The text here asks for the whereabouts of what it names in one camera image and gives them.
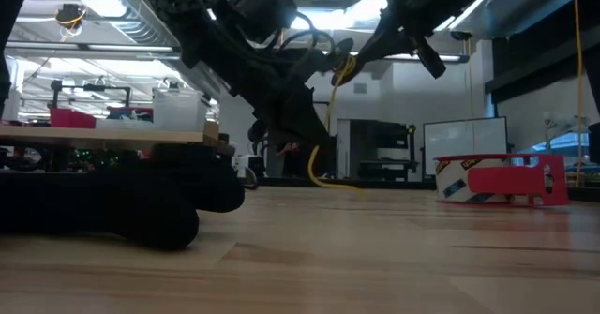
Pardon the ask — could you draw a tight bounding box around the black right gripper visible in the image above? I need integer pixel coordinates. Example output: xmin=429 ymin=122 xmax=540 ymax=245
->
xmin=330 ymin=0 xmax=454 ymax=88

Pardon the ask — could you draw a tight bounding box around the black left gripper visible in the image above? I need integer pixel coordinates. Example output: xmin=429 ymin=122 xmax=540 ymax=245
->
xmin=179 ymin=7 xmax=339 ymax=149

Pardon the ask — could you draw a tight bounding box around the yellow cord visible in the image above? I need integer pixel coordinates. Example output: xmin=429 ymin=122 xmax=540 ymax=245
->
xmin=307 ymin=54 xmax=365 ymax=191

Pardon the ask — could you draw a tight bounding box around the white storage box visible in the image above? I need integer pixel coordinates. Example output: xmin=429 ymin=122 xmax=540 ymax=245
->
xmin=233 ymin=154 xmax=259 ymax=179

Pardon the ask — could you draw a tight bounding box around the small tan box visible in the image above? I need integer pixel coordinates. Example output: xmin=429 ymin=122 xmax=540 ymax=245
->
xmin=202 ymin=119 xmax=221 ymax=142

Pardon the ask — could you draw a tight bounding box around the black cabinet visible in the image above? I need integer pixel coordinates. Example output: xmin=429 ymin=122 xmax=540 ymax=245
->
xmin=349 ymin=119 xmax=418 ymax=182

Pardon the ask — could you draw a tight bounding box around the white plastic container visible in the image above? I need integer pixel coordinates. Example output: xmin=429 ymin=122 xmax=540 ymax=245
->
xmin=152 ymin=87 xmax=210 ymax=132

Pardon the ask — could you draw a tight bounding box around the whiteboard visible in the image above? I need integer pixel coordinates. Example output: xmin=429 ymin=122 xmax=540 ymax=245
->
xmin=423 ymin=115 xmax=510 ymax=177

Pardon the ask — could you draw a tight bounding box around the black rig beam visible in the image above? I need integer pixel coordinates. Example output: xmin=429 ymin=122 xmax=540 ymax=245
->
xmin=485 ymin=22 xmax=600 ymax=104

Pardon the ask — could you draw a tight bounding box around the printed packing tape roll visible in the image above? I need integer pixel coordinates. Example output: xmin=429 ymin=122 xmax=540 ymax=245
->
xmin=434 ymin=157 xmax=512 ymax=205

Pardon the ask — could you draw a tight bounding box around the white lamp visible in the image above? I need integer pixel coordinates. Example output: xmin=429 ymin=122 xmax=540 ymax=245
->
xmin=542 ymin=112 xmax=590 ymax=155

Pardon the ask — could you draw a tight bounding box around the red tape dispenser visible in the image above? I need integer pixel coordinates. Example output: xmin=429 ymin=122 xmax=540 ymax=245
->
xmin=433 ymin=153 xmax=571 ymax=208

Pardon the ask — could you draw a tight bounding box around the black rounded bulky object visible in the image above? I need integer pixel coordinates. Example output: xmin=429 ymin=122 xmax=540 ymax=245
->
xmin=0 ymin=142 xmax=246 ymax=253

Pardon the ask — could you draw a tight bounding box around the bright red bin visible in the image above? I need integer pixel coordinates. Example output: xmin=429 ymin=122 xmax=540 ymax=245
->
xmin=50 ymin=108 xmax=98 ymax=129

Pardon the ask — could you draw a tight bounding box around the wooden bench top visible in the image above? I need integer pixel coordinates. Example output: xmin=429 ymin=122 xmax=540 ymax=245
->
xmin=0 ymin=125 xmax=235 ymax=158

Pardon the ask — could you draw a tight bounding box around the left arm wrist camera box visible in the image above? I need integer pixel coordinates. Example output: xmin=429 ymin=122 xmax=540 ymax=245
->
xmin=224 ymin=0 xmax=299 ymax=43

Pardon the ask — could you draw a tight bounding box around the yellow hanging cable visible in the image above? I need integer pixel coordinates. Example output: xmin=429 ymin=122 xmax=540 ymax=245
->
xmin=571 ymin=0 xmax=586 ymax=188

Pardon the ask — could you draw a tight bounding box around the black pipe frame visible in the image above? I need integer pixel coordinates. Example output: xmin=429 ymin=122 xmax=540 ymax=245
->
xmin=49 ymin=79 xmax=133 ymax=110

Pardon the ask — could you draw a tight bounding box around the ceiling cord reel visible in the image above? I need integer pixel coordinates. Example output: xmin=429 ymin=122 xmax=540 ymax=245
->
xmin=53 ymin=3 xmax=88 ymax=29

